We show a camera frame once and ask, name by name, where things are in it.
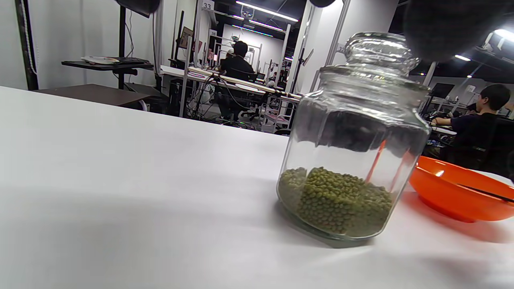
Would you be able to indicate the person's left hand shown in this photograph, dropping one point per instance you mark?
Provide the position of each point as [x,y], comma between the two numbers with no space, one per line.
[449,28]

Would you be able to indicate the glass jar lid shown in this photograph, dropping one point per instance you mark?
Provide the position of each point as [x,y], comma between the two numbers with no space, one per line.
[377,52]

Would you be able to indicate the orange bowl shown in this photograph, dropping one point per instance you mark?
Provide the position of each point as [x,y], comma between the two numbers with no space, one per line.
[449,192]

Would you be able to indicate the pile of mung beans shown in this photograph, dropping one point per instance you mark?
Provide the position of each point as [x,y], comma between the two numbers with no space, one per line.
[333,200]

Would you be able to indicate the clear glass jar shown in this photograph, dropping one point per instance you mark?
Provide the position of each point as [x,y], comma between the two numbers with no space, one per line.
[353,152]

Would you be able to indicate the monitor on pole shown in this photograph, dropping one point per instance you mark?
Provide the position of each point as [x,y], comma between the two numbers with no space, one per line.
[138,6]

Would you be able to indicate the black keyboard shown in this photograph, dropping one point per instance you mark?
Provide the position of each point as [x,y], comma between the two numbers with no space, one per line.
[130,60]

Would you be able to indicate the black shelf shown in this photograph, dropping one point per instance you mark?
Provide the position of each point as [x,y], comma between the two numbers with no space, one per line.
[104,67]

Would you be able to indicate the white packet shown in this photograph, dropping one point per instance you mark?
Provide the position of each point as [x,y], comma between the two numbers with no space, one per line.
[98,60]

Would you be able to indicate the dark wooden side table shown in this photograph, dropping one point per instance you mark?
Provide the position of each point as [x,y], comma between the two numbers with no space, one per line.
[96,94]

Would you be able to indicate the white desk frame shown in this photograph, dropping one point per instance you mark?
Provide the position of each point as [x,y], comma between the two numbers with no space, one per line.
[180,72]

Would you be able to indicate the black wall post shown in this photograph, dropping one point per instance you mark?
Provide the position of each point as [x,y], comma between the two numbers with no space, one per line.
[26,44]

